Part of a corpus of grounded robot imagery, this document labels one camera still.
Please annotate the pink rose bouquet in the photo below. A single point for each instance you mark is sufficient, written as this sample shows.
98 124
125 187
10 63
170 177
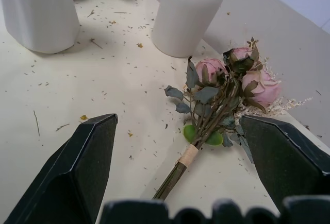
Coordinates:
219 100

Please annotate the white round ceramic vase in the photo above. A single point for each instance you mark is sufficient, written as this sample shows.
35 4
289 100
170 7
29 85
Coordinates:
187 15

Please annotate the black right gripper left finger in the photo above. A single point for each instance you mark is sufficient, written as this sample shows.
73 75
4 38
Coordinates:
77 167

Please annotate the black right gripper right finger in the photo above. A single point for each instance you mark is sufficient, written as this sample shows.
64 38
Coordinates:
281 162

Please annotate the white faceted ceramic vase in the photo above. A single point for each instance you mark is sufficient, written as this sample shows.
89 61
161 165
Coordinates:
38 13

